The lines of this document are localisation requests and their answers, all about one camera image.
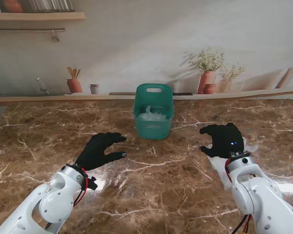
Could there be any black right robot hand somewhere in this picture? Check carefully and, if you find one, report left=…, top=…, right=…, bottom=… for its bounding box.
left=199, top=123, right=245, bottom=159

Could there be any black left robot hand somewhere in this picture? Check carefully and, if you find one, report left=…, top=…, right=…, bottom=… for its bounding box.
left=75, top=132, right=127, bottom=171

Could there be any green plastic basket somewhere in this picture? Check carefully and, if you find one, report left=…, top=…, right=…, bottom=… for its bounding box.
left=133, top=83, right=174, bottom=140

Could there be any terracotta pot with wooden utensils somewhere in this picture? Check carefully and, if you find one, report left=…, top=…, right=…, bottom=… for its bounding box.
left=66, top=67, right=83, bottom=93

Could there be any row of glass jars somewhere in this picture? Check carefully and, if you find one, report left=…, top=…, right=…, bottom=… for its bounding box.
left=29, top=0, right=75, bottom=13

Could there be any terracotta jar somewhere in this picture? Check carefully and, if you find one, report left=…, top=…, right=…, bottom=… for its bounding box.
left=2, top=0, right=23, bottom=13

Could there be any red black right arm cable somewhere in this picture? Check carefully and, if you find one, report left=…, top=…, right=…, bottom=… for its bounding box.
left=224, top=157, right=254, bottom=234

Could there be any red black arm cable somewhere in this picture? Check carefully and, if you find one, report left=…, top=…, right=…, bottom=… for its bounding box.
left=224, top=157, right=254, bottom=234
left=73, top=167, right=93, bottom=208

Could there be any red black left arm cable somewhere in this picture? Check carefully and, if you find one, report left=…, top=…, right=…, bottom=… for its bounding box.
left=73, top=167, right=93, bottom=208

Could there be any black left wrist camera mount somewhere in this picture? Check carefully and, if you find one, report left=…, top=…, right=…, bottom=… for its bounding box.
left=87, top=176, right=98, bottom=191

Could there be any metal hanging rail with hook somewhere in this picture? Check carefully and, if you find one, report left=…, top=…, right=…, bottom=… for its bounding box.
left=0, top=27, right=65, bottom=42

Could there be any light wooden wall shelf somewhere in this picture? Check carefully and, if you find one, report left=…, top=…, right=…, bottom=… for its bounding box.
left=0, top=12, right=85, bottom=23

